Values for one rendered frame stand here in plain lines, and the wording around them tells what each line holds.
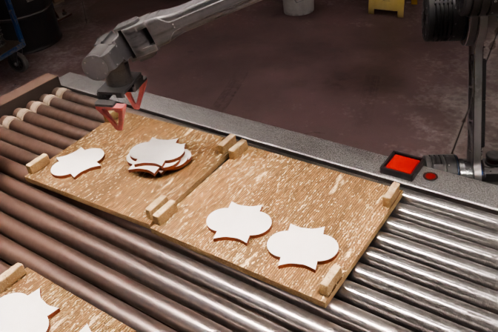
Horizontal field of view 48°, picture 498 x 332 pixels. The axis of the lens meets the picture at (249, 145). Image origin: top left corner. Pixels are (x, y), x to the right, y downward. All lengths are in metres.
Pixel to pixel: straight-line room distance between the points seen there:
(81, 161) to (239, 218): 0.48
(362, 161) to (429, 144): 1.77
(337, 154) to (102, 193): 0.56
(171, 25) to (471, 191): 0.72
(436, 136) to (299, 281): 2.22
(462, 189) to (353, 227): 0.28
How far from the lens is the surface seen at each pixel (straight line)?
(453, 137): 3.18
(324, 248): 1.08
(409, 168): 1.32
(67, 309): 1.10
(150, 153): 1.36
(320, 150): 1.40
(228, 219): 1.16
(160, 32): 1.20
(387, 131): 3.20
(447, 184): 1.30
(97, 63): 1.19
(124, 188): 1.33
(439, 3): 2.20
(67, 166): 1.46
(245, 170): 1.31
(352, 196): 1.22
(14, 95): 1.90
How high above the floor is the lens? 1.69
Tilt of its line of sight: 33 degrees down
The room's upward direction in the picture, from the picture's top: 7 degrees counter-clockwise
